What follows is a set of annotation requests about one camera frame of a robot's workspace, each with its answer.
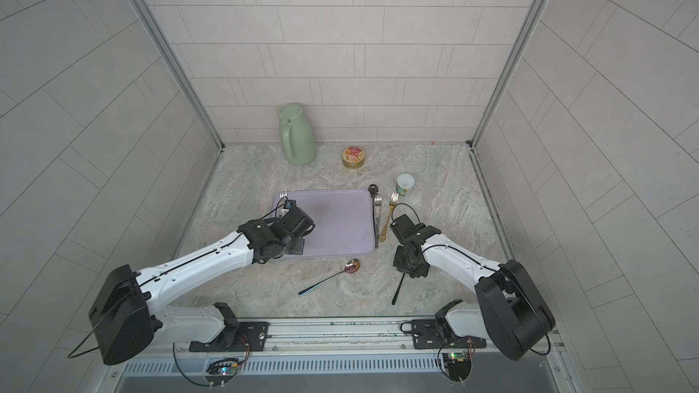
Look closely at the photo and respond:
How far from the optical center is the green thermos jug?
955mm

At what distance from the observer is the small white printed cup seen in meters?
0.98

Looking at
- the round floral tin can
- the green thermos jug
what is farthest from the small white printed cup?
the green thermos jug

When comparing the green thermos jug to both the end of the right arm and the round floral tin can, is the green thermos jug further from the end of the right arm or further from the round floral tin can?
the end of the right arm

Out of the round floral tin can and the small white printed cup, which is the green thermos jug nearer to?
the round floral tin can

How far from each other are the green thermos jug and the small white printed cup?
37 centimetres
